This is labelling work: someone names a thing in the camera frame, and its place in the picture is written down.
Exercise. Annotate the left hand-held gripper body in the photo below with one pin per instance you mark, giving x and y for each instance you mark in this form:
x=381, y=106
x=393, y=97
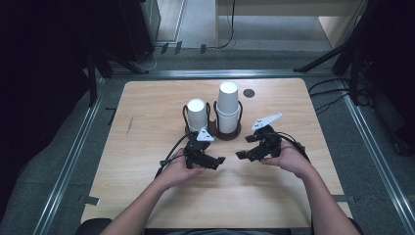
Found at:
x=199, y=146

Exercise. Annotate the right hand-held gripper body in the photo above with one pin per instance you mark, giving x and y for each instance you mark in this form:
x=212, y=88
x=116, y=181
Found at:
x=269, y=140

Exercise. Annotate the person's right hand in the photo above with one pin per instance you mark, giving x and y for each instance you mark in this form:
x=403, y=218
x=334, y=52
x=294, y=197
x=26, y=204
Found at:
x=292, y=160

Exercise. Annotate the person's left hand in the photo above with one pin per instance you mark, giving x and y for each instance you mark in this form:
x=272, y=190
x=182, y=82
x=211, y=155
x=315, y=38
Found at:
x=177, y=171

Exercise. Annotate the black round table grommet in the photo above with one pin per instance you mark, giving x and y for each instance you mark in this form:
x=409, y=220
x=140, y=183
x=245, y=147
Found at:
x=249, y=93

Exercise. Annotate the person's grey clothing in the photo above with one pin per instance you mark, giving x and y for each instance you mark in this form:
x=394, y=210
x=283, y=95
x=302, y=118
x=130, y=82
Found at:
x=215, y=232

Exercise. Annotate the grey tape strip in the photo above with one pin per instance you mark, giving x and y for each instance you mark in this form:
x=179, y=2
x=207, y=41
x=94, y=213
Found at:
x=344, y=198
x=89, y=200

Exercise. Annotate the black metal stand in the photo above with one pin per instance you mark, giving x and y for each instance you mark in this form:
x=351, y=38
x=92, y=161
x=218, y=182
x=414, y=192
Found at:
x=92, y=81
x=342, y=49

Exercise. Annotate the black cabinet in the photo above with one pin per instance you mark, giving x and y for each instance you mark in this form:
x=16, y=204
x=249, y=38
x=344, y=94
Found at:
x=140, y=29

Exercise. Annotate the light wooden furniture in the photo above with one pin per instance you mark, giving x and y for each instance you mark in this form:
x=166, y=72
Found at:
x=277, y=8

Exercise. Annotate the black curtain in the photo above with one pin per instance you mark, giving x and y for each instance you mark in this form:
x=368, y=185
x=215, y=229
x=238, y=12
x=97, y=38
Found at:
x=394, y=65
x=39, y=81

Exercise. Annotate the metal floor rail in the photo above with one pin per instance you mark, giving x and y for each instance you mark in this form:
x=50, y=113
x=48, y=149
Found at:
x=67, y=169
x=378, y=156

